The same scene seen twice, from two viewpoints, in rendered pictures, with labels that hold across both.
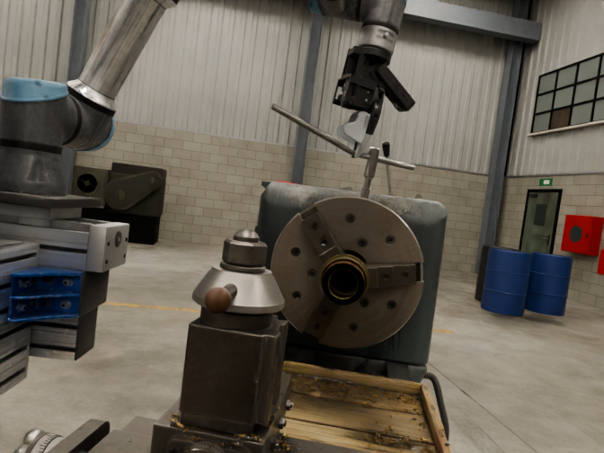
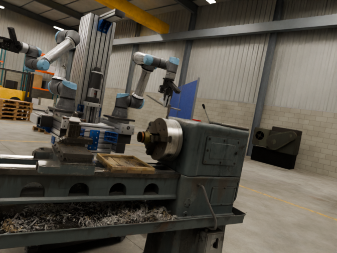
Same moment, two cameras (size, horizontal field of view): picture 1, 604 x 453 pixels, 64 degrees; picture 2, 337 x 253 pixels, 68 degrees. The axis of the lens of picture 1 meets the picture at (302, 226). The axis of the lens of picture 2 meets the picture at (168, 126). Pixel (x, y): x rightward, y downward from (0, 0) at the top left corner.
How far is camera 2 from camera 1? 1.60 m
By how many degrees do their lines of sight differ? 52
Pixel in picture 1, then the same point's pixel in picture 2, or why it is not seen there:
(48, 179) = (119, 113)
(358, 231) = (159, 127)
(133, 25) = (141, 78)
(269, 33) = not seen: outside the picture
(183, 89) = (318, 88)
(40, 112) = (119, 100)
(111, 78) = (138, 91)
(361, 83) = (162, 87)
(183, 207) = (313, 152)
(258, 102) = not seen: outside the picture
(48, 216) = (116, 121)
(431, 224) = (190, 128)
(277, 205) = not seen: hidden behind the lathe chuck
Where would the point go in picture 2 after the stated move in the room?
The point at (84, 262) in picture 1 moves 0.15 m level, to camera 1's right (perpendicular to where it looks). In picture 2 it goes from (118, 131) to (126, 134)
